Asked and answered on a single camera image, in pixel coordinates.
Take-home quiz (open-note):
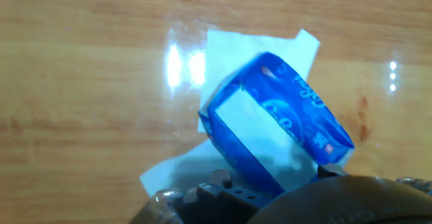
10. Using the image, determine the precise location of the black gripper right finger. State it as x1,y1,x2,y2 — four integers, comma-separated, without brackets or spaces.
317,164,350,180

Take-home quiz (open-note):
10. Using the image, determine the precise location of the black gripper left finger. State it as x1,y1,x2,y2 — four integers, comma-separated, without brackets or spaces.
194,169,273,224

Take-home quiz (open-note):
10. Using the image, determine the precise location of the blue plastic tissue pack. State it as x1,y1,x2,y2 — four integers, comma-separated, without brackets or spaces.
198,51,356,198

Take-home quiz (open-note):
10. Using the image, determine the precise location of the white napkin from blue pack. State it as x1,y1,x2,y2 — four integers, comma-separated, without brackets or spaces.
214,88,320,192

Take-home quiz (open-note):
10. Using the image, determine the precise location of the loose white napkin, folded corner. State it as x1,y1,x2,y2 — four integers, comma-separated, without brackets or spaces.
196,28,321,134

